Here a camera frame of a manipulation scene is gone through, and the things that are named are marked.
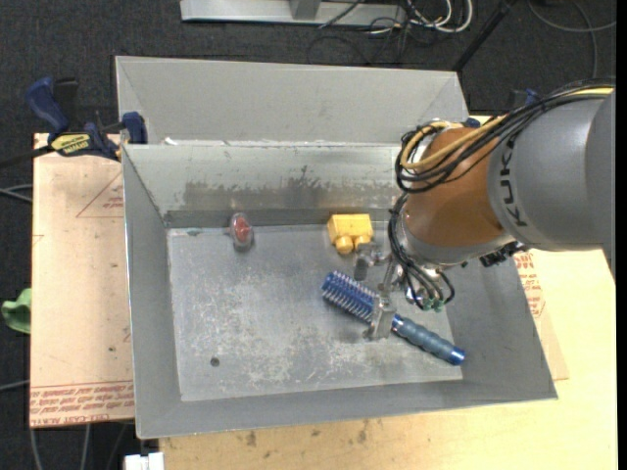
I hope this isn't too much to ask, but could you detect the black cylinder on white bracket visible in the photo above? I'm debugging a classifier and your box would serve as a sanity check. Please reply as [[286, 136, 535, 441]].
[[352, 242, 393, 283]]

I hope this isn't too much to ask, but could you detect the grey metal bin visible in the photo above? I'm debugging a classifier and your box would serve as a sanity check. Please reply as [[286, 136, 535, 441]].
[[115, 55, 558, 441]]

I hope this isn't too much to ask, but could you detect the clear glass thing, red inside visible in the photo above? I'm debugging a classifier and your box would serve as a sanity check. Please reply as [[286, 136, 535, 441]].
[[228, 211, 257, 254]]

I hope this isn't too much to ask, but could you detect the brown cardboard board, red print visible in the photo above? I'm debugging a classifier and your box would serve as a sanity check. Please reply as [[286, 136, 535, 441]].
[[28, 132, 570, 430]]

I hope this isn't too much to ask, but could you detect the yellow toy block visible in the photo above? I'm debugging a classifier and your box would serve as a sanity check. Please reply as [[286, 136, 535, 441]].
[[326, 212, 375, 256]]

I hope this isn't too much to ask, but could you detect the blue hairbrush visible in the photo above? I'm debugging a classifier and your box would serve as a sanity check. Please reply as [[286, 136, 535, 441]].
[[320, 270, 467, 365]]

